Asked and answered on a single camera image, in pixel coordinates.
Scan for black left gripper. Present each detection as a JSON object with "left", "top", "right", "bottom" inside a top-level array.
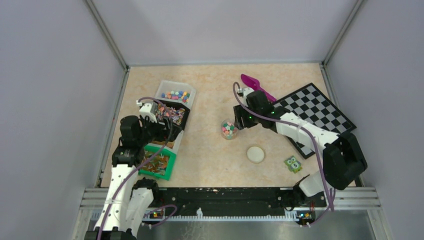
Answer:
[{"left": 137, "top": 114, "right": 182, "bottom": 146}]

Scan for magenta plastic scoop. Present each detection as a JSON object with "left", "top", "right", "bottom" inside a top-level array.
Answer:
[{"left": 240, "top": 74, "right": 277, "bottom": 103}]

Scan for clear glass jar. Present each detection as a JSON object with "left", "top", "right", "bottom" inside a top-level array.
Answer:
[{"left": 220, "top": 119, "right": 239, "bottom": 140}]

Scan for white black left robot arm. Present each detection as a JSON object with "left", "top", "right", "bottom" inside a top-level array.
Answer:
[{"left": 84, "top": 115, "right": 181, "bottom": 240}]

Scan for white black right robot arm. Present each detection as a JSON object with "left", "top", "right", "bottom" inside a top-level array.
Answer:
[{"left": 233, "top": 87, "right": 368, "bottom": 206}]

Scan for black bin mixed candies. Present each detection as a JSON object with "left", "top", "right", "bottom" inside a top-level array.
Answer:
[{"left": 154, "top": 100, "right": 191, "bottom": 130}]

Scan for green bin stick candies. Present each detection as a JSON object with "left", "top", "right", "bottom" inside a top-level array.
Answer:
[{"left": 138, "top": 148, "right": 177, "bottom": 181}]

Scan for white bin round candies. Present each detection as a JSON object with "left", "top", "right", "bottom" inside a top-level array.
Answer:
[{"left": 155, "top": 80, "right": 197, "bottom": 109}]

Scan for white bin orange gummies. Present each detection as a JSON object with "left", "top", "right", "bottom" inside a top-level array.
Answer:
[{"left": 150, "top": 130, "right": 184, "bottom": 154}]

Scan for black white chessboard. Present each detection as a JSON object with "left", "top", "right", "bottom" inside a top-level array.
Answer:
[{"left": 273, "top": 82, "right": 358, "bottom": 160}]

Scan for white round jar lid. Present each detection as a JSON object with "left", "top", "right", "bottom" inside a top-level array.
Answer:
[{"left": 246, "top": 146, "right": 265, "bottom": 164}]

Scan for green owl number card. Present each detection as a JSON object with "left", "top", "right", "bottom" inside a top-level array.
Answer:
[{"left": 284, "top": 155, "right": 303, "bottom": 174}]

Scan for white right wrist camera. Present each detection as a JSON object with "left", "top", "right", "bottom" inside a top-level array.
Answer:
[{"left": 237, "top": 87, "right": 255, "bottom": 99}]

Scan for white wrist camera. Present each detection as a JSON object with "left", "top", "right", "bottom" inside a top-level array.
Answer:
[
  {"left": 237, "top": 87, "right": 255, "bottom": 99},
  {"left": 136, "top": 101, "right": 158, "bottom": 123}
]

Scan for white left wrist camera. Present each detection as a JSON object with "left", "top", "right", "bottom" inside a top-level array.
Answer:
[{"left": 136, "top": 101, "right": 158, "bottom": 123}]

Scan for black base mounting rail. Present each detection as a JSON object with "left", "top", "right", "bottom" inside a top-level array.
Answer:
[{"left": 150, "top": 187, "right": 327, "bottom": 217}]

